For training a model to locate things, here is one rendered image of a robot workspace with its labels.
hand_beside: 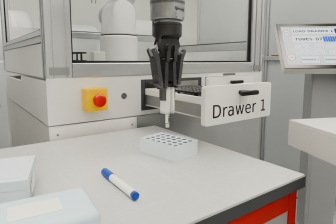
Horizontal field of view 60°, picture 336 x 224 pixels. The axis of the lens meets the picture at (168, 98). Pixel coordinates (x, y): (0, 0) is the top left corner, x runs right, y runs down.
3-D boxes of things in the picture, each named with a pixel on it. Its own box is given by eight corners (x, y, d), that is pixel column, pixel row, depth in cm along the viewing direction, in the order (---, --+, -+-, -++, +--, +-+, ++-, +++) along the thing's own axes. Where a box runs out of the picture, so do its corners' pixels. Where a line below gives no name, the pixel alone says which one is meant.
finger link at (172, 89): (164, 86, 79) (166, 86, 79) (164, 112, 80) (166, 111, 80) (172, 87, 77) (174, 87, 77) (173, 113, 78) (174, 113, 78)
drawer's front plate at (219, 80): (252, 98, 140) (253, 75, 138) (208, 103, 123) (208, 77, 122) (249, 98, 141) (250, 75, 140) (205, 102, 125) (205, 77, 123)
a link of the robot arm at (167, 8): (192, -1, 75) (192, 23, 76) (166, 4, 81) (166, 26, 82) (168, -7, 68) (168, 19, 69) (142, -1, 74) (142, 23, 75)
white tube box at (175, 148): (197, 154, 74) (197, 139, 74) (176, 162, 68) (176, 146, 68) (162, 144, 83) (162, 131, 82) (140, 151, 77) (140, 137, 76)
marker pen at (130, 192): (140, 199, 50) (140, 190, 50) (132, 202, 49) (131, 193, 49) (108, 174, 61) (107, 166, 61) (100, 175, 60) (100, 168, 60)
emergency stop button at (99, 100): (107, 106, 90) (107, 94, 90) (95, 108, 88) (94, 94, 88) (103, 105, 93) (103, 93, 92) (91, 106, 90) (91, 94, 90)
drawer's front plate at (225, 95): (269, 115, 96) (271, 82, 94) (204, 127, 79) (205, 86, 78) (265, 114, 97) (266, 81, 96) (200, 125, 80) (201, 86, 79)
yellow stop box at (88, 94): (109, 110, 93) (108, 88, 92) (87, 112, 89) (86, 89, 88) (102, 108, 97) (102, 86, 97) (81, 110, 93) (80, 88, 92)
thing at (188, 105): (262, 110, 96) (263, 92, 95) (204, 119, 81) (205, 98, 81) (185, 98, 128) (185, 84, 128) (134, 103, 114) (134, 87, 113)
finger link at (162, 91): (166, 81, 76) (158, 81, 74) (166, 100, 76) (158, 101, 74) (162, 81, 77) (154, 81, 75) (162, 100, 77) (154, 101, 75)
